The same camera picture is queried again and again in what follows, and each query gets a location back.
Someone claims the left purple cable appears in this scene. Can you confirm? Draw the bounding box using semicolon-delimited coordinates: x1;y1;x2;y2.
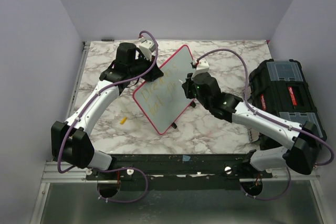
57;30;158;204

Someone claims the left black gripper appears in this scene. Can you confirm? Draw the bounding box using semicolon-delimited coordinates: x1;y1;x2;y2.
129;53;163;82

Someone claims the aluminium rail frame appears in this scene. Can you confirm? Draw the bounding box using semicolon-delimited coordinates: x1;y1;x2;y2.
28;41;91;224

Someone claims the purple cable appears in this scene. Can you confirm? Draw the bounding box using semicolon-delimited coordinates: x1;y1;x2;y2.
195;48;336;201
57;30;158;204

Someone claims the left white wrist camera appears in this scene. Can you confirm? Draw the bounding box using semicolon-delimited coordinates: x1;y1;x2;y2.
139;37;156;61

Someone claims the black base frame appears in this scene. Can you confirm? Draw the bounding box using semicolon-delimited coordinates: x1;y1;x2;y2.
86;153;271;195

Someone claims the pink framed whiteboard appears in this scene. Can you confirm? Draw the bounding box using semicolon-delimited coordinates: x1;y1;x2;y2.
132;45;195;135

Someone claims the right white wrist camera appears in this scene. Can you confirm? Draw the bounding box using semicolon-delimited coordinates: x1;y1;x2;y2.
191;59;209;78

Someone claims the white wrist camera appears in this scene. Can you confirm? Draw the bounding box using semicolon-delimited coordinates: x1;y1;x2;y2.
139;37;156;61
191;59;209;78

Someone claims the yellow marker cap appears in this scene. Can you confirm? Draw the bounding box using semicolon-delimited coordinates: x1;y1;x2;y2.
120;117;128;125

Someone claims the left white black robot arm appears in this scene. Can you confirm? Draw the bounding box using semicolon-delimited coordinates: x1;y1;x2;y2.
51;39;163;179

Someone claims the black plastic toolbox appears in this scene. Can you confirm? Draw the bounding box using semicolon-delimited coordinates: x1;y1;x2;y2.
248;59;327;141

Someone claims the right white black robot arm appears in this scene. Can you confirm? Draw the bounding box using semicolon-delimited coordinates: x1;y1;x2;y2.
182;72;320;178

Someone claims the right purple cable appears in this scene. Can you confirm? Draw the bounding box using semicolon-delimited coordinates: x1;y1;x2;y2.
195;48;336;201

